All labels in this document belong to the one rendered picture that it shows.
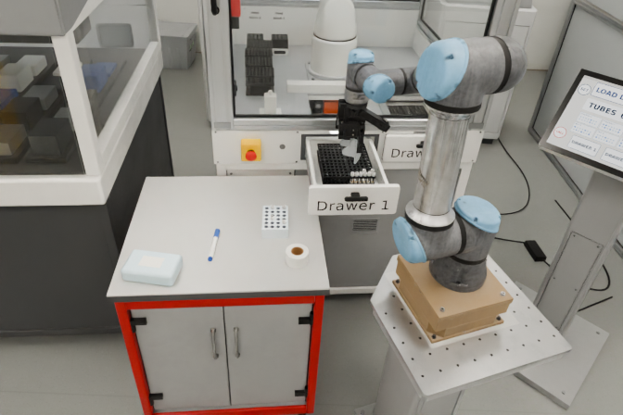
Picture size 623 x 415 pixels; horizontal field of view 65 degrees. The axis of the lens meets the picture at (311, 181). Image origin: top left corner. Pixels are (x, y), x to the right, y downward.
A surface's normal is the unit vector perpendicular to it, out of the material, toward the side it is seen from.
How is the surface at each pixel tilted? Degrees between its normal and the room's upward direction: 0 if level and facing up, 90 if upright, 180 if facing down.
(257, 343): 90
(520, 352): 0
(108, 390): 0
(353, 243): 90
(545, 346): 0
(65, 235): 90
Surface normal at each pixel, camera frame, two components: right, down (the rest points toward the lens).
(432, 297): 0.07, -0.80
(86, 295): 0.09, 0.57
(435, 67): -0.93, 0.04
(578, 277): -0.70, 0.38
